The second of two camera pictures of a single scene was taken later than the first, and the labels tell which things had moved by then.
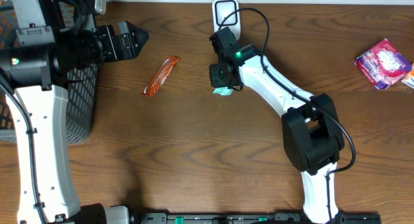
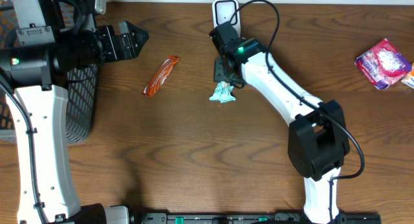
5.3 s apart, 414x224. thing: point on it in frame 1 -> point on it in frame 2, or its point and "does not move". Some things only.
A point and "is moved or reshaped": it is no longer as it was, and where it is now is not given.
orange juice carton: [409, 79] does not move
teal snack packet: [222, 91] is moved or reshaped
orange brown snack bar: [160, 75] does not move
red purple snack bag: [383, 65] does not move
